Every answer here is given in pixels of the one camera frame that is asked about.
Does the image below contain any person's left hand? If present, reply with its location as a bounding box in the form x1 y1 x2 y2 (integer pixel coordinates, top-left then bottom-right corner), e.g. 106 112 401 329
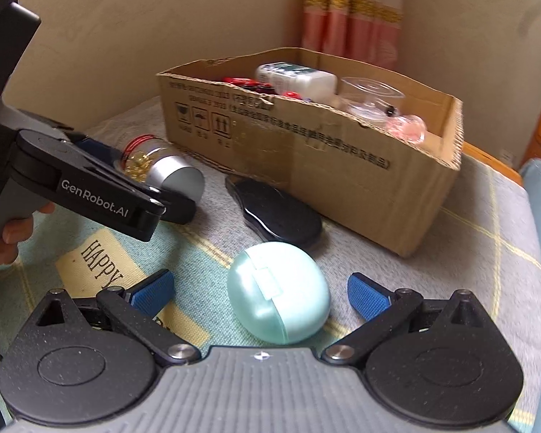
0 202 56 268

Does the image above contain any brown cardboard box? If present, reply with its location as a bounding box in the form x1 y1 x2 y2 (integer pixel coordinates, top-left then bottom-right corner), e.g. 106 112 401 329
155 47 465 259

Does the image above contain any clear plastic container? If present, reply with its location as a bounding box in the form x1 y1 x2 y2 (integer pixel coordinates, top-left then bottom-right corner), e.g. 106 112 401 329
340 76 406 128

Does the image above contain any red wooden toy robot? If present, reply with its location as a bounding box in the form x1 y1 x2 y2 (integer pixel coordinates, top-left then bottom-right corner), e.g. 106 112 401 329
222 76 307 100

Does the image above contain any wooden bed frame edge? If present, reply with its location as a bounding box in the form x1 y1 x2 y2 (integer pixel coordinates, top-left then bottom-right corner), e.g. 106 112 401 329
461 141 524 187

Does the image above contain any white plastic bottle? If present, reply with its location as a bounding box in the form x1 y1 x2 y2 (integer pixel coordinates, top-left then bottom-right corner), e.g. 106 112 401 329
255 63 339 98

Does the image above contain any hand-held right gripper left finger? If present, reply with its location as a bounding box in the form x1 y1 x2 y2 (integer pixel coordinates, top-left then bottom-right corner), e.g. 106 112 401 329
25 268 202 366

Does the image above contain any black oval case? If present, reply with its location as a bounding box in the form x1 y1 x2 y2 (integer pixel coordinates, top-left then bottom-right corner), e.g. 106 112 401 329
225 176 324 250

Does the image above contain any mint green oval case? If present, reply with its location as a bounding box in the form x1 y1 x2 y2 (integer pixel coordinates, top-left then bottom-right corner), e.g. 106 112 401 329
226 241 331 344

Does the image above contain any glass jar with silver lid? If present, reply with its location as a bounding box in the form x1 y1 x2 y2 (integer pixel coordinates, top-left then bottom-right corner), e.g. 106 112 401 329
119 134 206 207

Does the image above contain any small pink clear bottle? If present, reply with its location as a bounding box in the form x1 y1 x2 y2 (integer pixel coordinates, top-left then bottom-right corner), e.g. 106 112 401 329
385 115 427 144

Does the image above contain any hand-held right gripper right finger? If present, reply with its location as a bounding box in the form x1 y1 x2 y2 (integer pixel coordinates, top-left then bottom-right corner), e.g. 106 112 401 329
320 273 494 366

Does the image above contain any pink patterned curtain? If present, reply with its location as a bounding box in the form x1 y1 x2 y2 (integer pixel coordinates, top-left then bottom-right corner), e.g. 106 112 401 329
301 0 407 58

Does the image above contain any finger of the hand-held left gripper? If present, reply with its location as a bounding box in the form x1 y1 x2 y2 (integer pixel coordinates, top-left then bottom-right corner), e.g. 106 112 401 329
65 131 128 170
112 162 198 225

